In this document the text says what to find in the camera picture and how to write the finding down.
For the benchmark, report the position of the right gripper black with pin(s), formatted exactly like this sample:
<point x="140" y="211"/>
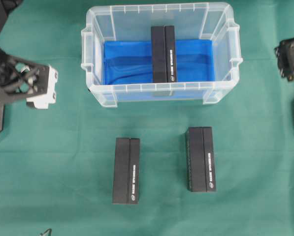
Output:
<point x="284" y="53"/>

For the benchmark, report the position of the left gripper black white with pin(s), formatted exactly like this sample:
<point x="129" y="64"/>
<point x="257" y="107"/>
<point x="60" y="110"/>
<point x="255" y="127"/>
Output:
<point x="22" y="79"/>

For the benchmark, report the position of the blue cloth liner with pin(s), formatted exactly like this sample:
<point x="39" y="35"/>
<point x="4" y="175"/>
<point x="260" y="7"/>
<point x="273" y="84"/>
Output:
<point x="130" y="62"/>

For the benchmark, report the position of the black camera box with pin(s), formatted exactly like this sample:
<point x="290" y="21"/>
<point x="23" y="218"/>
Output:
<point x="201" y="176"/>
<point x="126" y="171"/>
<point x="163" y="54"/>

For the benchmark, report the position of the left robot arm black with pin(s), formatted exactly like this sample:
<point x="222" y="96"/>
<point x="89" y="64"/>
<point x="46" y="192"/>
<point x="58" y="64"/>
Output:
<point x="6" y="7"/>

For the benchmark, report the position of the clear plastic storage case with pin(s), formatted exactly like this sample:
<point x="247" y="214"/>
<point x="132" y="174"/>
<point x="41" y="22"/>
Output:
<point x="212" y="21"/>

